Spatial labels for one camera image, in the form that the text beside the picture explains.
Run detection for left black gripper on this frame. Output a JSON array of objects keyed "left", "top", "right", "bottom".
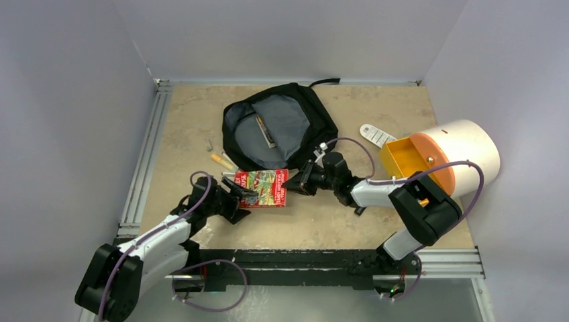
[{"left": 204, "top": 178, "right": 256, "bottom": 222}]

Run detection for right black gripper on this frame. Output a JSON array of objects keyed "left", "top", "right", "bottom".
[{"left": 282, "top": 160, "right": 338, "bottom": 197}]

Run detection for red Treehouse book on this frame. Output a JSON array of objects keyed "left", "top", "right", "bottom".
[{"left": 234, "top": 169, "right": 289, "bottom": 209}]

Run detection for Jane Eyre blue book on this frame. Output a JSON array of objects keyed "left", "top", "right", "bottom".
[{"left": 256, "top": 115, "right": 276, "bottom": 148}]

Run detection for black student backpack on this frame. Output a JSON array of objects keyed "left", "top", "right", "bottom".
[{"left": 221, "top": 78, "right": 340, "bottom": 171}]

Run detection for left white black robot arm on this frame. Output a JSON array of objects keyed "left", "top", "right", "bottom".
[{"left": 74, "top": 171, "right": 257, "bottom": 321}]

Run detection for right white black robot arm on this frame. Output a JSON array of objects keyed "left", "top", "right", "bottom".
[{"left": 283, "top": 152, "right": 462, "bottom": 273}]

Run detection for white red-capped marker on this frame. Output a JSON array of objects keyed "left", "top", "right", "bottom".
[{"left": 221, "top": 151, "right": 241, "bottom": 171}]

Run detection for pink black highlighter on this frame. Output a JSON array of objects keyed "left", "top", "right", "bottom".
[{"left": 354, "top": 207, "right": 366, "bottom": 216}]

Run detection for small clear cap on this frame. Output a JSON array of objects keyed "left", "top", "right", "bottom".
[{"left": 204, "top": 139, "right": 213, "bottom": 152}]

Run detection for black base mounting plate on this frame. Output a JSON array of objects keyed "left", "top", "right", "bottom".
[{"left": 171, "top": 249, "right": 421, "bottom": 292}]

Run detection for white cylinder orange drawer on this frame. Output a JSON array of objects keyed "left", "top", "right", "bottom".
[{"left": 379, "top": 119, "right": 501, "bottom": 183}]

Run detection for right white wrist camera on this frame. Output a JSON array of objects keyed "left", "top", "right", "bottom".
[{"left": 313, "top": 142, "right": 328, "bottom": 165}]

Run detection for aluminium frame rails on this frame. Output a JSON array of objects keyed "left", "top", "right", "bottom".
[{"left": 80, "top": 78, "right": 497, "bottom": 322}]

